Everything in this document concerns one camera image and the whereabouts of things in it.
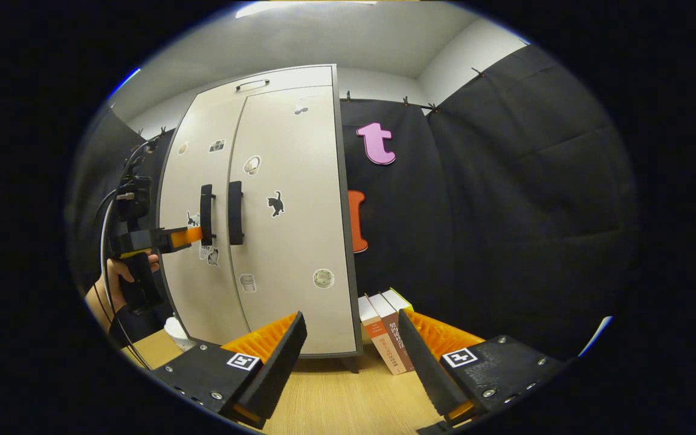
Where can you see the large ceiling light panel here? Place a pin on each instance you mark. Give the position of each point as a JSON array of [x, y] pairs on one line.
[[299, 8]]

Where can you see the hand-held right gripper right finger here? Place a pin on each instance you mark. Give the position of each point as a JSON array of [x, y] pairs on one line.
[[423, 365]]

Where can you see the white shoe cabinet door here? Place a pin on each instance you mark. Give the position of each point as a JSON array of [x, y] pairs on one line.
[[299, 254], [194, 290]]

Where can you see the white round object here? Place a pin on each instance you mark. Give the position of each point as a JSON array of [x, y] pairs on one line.
[[177, 332]]

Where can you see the brown spine book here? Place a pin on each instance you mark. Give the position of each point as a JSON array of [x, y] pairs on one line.
[[399, 338]]

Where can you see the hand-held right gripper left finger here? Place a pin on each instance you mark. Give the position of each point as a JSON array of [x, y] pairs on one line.
[[275, 362]]

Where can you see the white shoe cabinet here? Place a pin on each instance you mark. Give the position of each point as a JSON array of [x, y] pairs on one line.
[[287, 75]]

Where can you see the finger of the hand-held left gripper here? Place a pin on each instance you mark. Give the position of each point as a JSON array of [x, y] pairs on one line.
[[182, 237]]

